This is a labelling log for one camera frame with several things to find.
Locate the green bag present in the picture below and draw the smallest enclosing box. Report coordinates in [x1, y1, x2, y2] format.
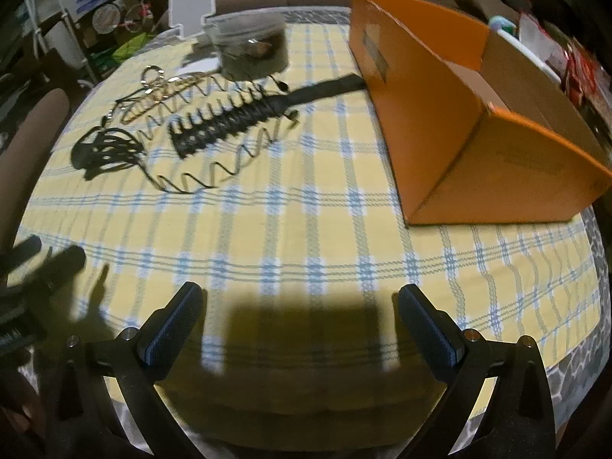
[112, 33, 145, 61]

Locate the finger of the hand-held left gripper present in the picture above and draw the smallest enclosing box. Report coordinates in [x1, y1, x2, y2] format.
[0, 235, 43, 273]
[26, 246, 87, 297]

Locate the white metal rack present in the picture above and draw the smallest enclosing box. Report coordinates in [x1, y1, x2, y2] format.
[24, 0, 88, 70]

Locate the brown chair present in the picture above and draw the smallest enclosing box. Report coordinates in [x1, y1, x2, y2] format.
[0, 87, 72, 249]

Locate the black hair claw clip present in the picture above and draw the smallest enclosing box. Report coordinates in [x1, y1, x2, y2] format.
[71, 127, 146, 182]

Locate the yellow plaid tablecloth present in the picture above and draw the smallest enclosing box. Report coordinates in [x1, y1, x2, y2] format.
[14, 7, 603, 422]

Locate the black cord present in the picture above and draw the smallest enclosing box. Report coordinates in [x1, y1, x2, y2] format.
[117, 76, 288, 127]
[136, 110, 301, 195]

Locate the white phone stand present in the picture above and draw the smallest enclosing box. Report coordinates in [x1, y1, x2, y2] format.
[168, 0, 221, 76]

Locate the round white disc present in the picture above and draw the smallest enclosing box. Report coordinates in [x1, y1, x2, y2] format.
[92, 2, 119, 33]

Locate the clear plastic jar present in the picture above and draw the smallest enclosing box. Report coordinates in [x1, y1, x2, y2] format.
[209, 10, 291, 80]

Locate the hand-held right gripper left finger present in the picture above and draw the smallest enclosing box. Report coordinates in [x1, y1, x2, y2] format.
[45, 281, 206, 459]

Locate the pile of assorted packets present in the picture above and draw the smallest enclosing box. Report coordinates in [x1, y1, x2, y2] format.
[516, 0, 612, 122]

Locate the black hairbrush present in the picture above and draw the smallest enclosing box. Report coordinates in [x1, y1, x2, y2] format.
[169, 74, 366, 158]

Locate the pastel round container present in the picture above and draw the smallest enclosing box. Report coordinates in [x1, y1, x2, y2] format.
[488, 15, 519, 34]

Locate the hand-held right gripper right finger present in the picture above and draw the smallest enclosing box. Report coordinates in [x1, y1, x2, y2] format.
[397, 283, 558, 459]

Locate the gold hair clip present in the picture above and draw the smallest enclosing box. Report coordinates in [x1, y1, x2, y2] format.
[115, 74, 206, 122]

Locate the orange cardboard box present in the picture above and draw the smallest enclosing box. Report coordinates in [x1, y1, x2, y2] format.
[350, 0, 612, 227]

